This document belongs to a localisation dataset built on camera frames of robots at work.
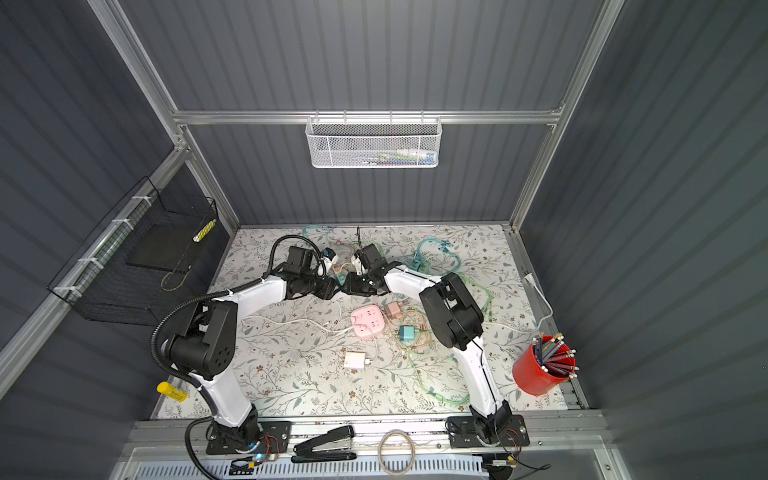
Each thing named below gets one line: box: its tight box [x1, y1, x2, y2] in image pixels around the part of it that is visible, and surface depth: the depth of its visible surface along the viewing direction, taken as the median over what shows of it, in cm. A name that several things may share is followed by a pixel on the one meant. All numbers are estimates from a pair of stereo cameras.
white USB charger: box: [344, 352, 371, 370], surface depth 86 cm
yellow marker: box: [156, 381, 189, 403], surface depth 77 cm
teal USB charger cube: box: [399, 325, 415, 341], surface depth 91 cm
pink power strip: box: [351, 305, 385, 337], surface depth 93 cm
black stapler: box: [291, 425, 357, 464], surface depth 72 cm
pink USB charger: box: [385, 302, 403, 319], surface depth 96 cm
